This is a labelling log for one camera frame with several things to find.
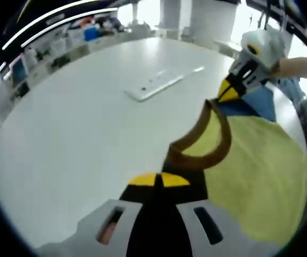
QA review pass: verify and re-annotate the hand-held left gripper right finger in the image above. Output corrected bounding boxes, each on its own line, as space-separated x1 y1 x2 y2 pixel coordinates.
157 172 280 257

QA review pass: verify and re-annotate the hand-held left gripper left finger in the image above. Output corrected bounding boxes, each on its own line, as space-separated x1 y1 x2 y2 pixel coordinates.
36 172 161 257

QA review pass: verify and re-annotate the yellow blue black garment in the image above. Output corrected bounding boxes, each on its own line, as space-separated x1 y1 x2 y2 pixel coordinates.
161 85 307 248

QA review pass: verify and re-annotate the blue storage bin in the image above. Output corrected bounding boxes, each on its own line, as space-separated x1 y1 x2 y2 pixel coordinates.
84 28 98 41

